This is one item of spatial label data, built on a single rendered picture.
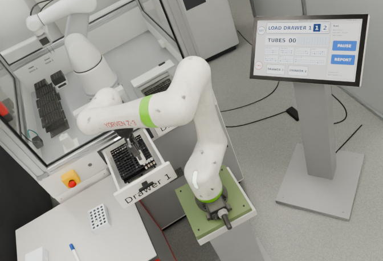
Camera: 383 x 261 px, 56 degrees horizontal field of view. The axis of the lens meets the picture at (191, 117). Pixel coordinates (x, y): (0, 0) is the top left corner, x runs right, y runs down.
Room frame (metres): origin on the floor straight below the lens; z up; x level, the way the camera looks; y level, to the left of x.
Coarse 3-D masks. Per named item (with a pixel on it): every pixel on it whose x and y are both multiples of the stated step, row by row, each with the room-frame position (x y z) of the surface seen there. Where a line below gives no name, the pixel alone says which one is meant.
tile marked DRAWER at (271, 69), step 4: (268, 64) 1.40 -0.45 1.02; (272, 64) 1.39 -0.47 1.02; (276, 64) 1.37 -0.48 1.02; (268, 68) 1.39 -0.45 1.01; (272, 68) 1.38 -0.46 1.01; (276, 68) 1.36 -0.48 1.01; (280, 68) 1.35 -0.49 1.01; (284, 68) 1.34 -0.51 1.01; (268, 72) 1.38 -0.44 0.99; (272, 72) 1.37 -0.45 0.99; (276, 72) 1.35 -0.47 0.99; (280, 72) 1.34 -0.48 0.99; (284, 72) 1.33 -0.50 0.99
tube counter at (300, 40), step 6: (288, 36) 1.40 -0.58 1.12; (294, 36) 1.38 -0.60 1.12; (300, 36) 1.36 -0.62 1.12; (306, 36) 1.34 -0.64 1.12; (312, 36) 1.33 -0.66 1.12; (318, 36) 1.31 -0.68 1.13; (324, 36) 1.29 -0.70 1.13; (288, 42) 1.39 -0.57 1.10; (294, 42) 1.37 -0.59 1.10; (300, 42) 1.35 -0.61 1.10; (306, 42) 1.33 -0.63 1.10; (312, 42) 1.31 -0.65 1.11; (318, 42) 1.29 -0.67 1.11; (324, 42) 1.28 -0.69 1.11
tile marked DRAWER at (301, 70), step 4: (288, 68) 1.32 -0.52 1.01; (292, 68) 1.31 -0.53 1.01; (296, 68) 1.30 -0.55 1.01; (300, 68) 1.28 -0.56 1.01; (304, 68) 1.27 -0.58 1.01; (288, 72) 1.31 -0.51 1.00; (292, 72) 1.30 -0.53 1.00; (296, 72) 1.29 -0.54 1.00; (300, 72) 1.28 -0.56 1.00; (304, 72) 1.26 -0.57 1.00
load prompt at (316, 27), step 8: (272, 24) 1.49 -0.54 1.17; (280, 24) 1.46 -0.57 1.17; (288, 24) 1.43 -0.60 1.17; (296, 24) 1.41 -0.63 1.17; (304, 24) 1.38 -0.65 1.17; (312, 24) 1.36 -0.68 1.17; (320, 24) 1.33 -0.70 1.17; (328, 24) 1.31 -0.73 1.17; (272, 32) 1.47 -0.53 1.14; (280, 32) 1.44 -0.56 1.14; (288, 32) 1.41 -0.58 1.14; (296, 32) 1.39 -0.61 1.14; (304, 32) 1.36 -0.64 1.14; (312, 32) 1.33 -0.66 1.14; (320, 32) 1.31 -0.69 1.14; (328, 32) 1.29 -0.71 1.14
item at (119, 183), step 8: (144, 128) 1.49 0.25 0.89; (144, 136) 1.49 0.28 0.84; (120, 144) 1.47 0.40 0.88; (152, 144) 1.35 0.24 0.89; (104, 152) 1.44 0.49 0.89; (152, 152) 1.35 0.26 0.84; (112, 160) 1.42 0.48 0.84; (160, 160) 1.28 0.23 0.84; (112, 168) 1.33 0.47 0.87; (152, 168) 1.25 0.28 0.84; (112, 176) 1.25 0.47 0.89; (120, 176) 1.29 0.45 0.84; (120, 184) 1.24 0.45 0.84; (128, 184) 1.22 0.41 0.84
